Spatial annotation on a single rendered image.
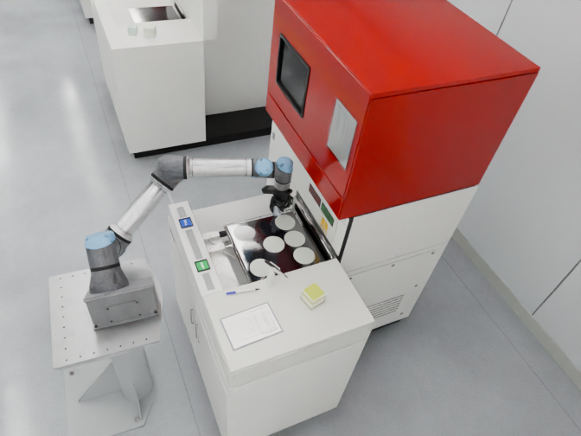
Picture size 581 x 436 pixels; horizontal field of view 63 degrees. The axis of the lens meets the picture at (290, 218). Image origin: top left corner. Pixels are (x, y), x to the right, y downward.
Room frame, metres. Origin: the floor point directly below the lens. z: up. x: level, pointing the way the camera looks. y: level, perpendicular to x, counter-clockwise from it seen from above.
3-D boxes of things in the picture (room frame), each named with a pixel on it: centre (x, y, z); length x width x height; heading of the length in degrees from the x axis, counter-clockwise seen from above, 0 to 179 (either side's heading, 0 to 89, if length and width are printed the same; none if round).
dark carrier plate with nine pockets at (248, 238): (1.46, 0.06, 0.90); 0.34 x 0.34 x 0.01; 30
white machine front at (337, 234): (1.74, -0.04, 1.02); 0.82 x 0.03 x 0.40; 30
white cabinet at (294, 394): (1.34, 0.11, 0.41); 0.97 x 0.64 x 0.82; 30
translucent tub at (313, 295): (1.13, -0.14, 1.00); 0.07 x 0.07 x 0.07; 45
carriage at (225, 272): (1.31, 0.28, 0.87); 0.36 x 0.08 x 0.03; 30
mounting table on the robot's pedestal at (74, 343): (1.04, 0.70, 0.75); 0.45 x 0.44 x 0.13; 117
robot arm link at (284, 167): (1.63, 0.07, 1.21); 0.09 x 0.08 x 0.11; 101
